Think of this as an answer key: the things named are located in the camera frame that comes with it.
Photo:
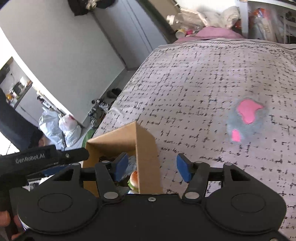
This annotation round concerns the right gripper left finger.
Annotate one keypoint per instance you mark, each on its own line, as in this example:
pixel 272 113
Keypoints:
pixel 108 174

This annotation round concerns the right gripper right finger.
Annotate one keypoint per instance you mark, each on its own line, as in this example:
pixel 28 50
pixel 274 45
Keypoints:
pixel 196 175

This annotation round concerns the burger toy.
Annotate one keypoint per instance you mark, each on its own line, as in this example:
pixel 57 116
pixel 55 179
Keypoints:
pixel 133 181

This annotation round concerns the blue pink plush toy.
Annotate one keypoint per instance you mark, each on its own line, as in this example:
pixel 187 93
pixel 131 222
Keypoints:
pixel 245 119

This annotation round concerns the blue denim cloth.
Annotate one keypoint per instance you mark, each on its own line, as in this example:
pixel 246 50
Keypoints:
pixel 132 165

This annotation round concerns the person left hand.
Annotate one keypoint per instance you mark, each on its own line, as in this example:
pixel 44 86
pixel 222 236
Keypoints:
pixel 5 220

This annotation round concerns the cardboard box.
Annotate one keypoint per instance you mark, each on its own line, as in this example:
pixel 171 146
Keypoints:
pixel 134 140

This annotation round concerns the green leaf cartoon rug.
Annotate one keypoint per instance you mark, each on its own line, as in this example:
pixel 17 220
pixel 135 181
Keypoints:
pixel 89 134

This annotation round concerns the large grey plastic bag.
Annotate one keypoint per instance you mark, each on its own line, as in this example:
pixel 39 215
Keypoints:
pixel 49 125

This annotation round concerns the white plastic bag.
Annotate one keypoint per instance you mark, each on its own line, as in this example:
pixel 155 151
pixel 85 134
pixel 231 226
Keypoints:
pixel 70 128

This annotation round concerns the camouflage sneaker pair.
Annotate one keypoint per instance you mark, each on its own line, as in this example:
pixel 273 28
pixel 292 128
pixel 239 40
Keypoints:
pixel 97 112

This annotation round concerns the white black patterned bedspread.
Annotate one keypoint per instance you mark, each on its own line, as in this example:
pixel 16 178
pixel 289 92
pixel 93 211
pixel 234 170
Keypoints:
pixel 183 93

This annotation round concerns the dark green slippers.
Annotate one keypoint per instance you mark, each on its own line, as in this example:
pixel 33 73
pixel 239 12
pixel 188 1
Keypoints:
pixel 114 93

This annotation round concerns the grey door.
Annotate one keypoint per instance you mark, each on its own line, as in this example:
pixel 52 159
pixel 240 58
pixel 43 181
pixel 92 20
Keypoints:
pixel 130 31

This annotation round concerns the pink bed sheet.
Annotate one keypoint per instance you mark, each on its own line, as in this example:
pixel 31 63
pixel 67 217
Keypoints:
pixel 208 33

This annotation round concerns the clear plastic jar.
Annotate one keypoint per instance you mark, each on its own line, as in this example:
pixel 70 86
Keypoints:
pixel 172 19

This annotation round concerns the clothes hanging on door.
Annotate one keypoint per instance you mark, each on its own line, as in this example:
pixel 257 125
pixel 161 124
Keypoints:
pixel 83 7

